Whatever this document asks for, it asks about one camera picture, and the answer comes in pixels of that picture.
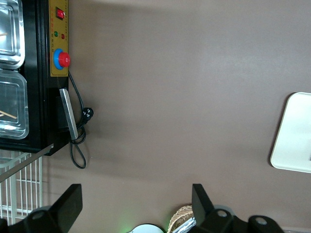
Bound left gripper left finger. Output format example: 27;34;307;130
23;183;83;233

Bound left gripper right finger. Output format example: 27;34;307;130
191;183;235;233

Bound cream plastic tray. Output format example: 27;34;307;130
270;92;311;173

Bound steel tray container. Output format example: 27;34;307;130
0;69;30;139
0;0;26;68

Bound light woven wicker basket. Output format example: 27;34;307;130
169;205;195;233

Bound aluminium foil container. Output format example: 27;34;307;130
173;217;197;233

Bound grey metal lever strip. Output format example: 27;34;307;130
0;143;54;183

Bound black sealing machine yellow panel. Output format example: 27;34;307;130
0;0;71;156

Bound white wire rack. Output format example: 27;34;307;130
0;149;43;226

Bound silver metal handle bar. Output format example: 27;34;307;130
59;88;79;140

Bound black power cable with plug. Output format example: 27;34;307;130
68;71;95;169

